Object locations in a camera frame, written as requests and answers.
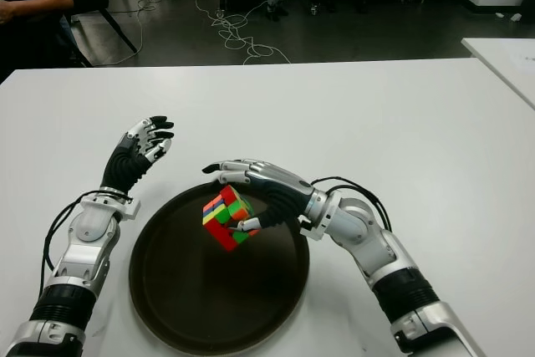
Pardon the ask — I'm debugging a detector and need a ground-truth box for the multicoloured Rubik's cube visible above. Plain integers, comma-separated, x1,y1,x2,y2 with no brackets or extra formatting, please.
201,184,255,252

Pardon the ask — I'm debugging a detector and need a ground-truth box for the dark brown round plate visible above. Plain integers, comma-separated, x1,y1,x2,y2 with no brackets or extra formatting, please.
128,180,311,356

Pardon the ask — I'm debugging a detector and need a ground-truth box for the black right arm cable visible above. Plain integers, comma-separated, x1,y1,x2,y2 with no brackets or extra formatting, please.
311,176,393,232

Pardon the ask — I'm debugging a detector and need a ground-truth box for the white side table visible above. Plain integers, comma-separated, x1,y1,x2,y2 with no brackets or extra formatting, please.
461,37,535,110

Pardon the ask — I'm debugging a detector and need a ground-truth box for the tangled white floor cable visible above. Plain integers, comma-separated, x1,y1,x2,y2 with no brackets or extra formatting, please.
194,0,292,66

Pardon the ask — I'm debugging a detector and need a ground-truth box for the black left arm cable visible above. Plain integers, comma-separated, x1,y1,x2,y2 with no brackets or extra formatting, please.
39,191,133,291

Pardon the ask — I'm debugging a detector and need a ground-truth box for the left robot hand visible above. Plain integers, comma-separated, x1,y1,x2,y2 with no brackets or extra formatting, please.
99,115,175,200

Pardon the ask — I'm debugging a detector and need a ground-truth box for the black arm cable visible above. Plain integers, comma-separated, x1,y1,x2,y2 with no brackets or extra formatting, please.
39,191,133,291
311,176,393,232

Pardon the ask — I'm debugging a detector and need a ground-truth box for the seated person in black shirt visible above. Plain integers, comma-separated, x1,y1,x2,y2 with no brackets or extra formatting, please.
0,0,84,78

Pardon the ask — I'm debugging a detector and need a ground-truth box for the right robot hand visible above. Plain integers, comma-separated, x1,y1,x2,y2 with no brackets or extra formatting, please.
201,158,315,235

